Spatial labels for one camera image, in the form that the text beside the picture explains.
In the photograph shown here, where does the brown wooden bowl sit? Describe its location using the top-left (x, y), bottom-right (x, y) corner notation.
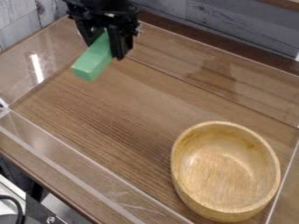
top-left (171, 121), bottom-right (282, 222)

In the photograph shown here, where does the green rectangular block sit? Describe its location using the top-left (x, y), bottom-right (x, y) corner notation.
top-left (71, 31), bottom-right (112, 81)

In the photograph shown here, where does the black cable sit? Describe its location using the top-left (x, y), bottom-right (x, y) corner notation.
top-left (0, 194), bottom-right (27, 224)

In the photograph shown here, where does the clear acrylic tray wall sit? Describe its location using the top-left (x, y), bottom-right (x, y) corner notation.
top-left (0, 13), bottom-right (299, 224)

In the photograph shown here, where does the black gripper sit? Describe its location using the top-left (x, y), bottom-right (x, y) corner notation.
top-left (63, 0), bottom-right (139, 60)

